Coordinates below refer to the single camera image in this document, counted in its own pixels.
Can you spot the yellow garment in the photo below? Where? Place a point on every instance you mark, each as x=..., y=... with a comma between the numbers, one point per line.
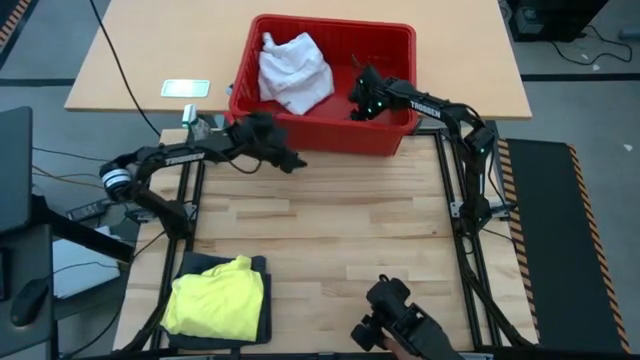
x=215, y=300

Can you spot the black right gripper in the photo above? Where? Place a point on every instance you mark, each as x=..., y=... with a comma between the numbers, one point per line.
x=372, y=92

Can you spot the black side desk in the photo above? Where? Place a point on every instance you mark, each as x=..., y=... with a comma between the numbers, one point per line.
x=15, y=170

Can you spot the red plastic laundry bin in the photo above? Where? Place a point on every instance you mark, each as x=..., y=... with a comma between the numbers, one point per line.
x=325, y=135

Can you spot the light wooden side table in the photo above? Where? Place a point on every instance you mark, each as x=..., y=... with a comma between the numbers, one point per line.
x=175, y=40

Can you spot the white paper sheet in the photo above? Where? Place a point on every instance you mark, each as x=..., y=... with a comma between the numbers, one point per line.
x=82, y=270

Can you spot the black equipment box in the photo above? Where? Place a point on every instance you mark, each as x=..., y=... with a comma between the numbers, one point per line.
x=560, y=20

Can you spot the clear cleaner spray bottle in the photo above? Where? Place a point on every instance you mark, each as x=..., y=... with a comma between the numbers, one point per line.
x=197, y=127

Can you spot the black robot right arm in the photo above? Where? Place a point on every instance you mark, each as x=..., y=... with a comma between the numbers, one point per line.
x=435, y=107

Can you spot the black hazard-striped floor mat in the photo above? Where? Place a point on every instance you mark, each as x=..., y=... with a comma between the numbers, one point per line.
x=550, y=240

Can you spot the person's right hand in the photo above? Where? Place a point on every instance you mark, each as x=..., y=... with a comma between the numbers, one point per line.
x=397, y=350

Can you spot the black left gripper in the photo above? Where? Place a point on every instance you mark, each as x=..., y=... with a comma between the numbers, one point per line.
x=260, y=135

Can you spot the white garment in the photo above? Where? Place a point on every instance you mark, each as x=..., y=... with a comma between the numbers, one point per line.
x=295, y=75

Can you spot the dark blue-grey garment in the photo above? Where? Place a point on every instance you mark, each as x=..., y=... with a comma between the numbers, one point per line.
x=205, y=262

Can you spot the black aluminium frame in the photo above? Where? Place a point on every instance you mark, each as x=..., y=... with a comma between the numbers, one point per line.
x=445, y=170
x=183, y=187

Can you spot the black power adapter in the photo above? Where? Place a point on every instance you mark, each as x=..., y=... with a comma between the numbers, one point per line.
x=87, y=211

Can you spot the black computer mouse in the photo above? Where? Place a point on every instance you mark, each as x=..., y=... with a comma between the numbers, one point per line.
x=29, y=302

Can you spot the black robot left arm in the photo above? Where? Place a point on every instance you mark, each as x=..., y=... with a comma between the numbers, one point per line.
x=185, y=156

